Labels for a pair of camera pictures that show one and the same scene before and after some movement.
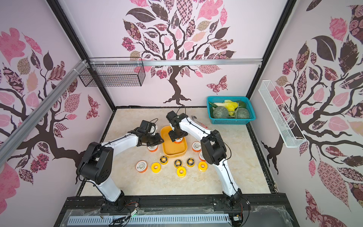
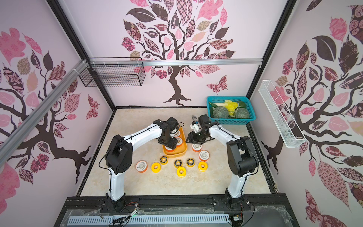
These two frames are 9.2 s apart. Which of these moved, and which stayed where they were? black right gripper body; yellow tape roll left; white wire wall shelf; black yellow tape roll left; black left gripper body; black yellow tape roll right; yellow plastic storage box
Moved: black right gripper body; black left gripper body
Stayed: white wire wall shelf; black yellow tape roll right; black yellow tape roll left; yellow tape roll left; yellow plastic storage box
